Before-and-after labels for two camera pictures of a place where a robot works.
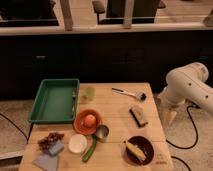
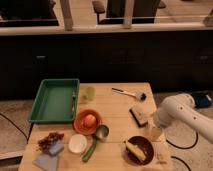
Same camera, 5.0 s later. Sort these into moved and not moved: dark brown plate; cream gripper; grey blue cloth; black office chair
Moved: cream gripper
Not moved: grey blue cloth; black office chair; dark brown plate
